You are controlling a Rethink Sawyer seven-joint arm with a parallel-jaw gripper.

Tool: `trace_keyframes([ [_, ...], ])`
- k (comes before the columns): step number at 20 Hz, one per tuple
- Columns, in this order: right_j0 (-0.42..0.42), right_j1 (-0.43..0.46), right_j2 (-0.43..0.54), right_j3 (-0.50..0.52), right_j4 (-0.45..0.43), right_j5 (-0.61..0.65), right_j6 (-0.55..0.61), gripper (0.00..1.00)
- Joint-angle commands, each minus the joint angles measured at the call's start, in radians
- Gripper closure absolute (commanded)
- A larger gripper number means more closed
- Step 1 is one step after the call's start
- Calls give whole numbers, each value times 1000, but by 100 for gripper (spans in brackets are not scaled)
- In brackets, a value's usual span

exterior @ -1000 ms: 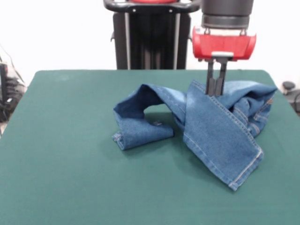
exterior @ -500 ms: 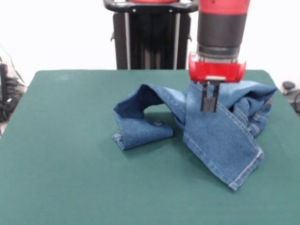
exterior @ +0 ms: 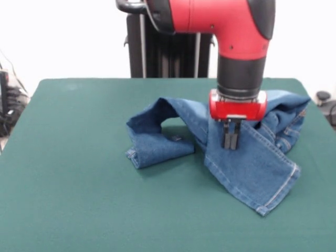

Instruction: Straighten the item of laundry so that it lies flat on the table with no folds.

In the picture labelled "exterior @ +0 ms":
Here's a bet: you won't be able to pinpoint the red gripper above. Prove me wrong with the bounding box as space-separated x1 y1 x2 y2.
209 90 268 151

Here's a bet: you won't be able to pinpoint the blue denim jeans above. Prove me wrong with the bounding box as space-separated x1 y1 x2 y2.
125 89 312 216

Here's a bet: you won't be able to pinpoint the dark green table cloth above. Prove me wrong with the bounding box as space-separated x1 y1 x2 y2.
0 77 336 252

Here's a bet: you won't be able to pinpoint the black equipment box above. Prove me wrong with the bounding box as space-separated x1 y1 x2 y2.
0 70 8 116

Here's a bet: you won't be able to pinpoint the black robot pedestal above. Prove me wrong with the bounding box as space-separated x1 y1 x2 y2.
117 0 218 78

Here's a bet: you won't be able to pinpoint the black cable bundle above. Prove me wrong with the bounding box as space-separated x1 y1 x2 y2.
0 86 29 138

